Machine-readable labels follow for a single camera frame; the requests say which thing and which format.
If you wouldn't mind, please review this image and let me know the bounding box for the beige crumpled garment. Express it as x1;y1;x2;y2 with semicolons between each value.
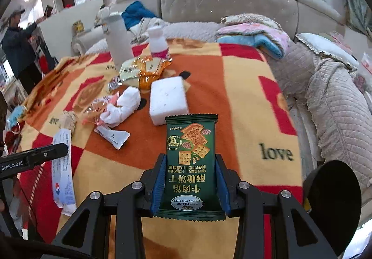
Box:
130;17;169;42

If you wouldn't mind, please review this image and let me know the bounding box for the white sachet wrapper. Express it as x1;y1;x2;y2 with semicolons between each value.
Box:
93;125;131;150

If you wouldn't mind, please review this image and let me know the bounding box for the printed orange red blanket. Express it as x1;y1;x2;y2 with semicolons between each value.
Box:
6;40;304;259

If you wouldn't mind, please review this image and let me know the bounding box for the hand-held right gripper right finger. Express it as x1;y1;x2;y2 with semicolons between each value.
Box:
214;154;339;259

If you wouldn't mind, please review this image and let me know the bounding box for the blue patterned curtain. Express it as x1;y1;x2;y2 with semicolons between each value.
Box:
341;0;370;33

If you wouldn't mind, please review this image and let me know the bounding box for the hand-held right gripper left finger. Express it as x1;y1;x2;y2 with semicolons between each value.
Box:
51;154;167;259

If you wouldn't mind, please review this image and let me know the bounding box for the white tissue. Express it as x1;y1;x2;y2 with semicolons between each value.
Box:
100;86;142;128

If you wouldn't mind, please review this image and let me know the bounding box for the pink floral blanket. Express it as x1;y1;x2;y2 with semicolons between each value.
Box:
216;22;291;45

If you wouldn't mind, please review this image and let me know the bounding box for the blue fleece blanket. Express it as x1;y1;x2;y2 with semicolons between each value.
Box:
217;34;287;60

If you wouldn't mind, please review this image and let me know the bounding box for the pale yellow snack packet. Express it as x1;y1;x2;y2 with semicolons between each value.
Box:
119;57;152;83

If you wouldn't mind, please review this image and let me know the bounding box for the black round trash bin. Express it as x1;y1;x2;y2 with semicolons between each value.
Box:
303;160;362;229

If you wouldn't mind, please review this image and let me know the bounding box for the long white paper box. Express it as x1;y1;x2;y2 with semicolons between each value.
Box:
51;128;78;217

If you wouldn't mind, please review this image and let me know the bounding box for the green biscuit packet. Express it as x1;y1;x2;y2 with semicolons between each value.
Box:
153;114;227;222

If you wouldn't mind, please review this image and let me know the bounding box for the white satin pillow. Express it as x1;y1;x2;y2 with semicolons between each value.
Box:
296;32;360;70

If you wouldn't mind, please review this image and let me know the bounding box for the white medicine bottle pink label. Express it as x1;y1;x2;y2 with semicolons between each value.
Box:
147;25;171;59

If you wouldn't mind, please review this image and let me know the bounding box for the clear printed plastic wrapper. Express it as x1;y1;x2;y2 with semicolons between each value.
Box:
83;95;117;126

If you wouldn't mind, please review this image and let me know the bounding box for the white partition counter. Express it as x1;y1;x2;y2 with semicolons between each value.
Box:
39;0;113;59

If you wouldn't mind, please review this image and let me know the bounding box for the orange clear wrapper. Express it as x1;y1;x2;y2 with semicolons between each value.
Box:
138;56;173;90

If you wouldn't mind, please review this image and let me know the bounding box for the small silver candy wrapper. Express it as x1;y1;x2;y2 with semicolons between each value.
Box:
108;75;121;93

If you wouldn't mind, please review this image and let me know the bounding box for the white foam block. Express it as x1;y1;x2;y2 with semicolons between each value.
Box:
149;76;189;126

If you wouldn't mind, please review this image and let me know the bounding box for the white thermos bottle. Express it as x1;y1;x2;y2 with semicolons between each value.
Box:
103;13;133;71

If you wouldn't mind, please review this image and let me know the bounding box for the blue puffer jacket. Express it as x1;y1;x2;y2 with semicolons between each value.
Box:
120;0;159;29

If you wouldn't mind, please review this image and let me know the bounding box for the brown paper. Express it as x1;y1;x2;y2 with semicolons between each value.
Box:
59;111;78;132

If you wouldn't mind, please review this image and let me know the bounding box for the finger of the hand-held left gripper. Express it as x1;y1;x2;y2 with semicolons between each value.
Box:
20;143;70;167

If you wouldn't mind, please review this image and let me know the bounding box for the blue face mask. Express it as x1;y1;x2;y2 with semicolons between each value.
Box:
6;105;28;133

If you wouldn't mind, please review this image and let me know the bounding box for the yellow snack jar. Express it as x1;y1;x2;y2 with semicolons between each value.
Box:
72;20;85;35

